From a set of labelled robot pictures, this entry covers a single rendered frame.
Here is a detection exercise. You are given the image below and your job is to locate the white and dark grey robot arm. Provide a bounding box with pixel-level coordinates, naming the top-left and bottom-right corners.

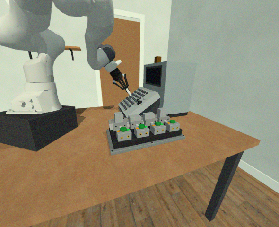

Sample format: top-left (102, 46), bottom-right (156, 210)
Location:
top-left (0, 0), bottom-right (122, 114)

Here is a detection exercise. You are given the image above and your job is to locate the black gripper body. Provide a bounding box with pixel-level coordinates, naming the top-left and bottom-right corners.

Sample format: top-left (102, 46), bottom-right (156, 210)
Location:
top-left (110, 68), bottom-right (122, 82)

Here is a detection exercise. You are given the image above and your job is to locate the grey control cabinet with keypad desk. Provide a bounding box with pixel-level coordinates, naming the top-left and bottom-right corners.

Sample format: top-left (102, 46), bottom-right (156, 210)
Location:
top-left (118, 56), bottom-right (197, 118)

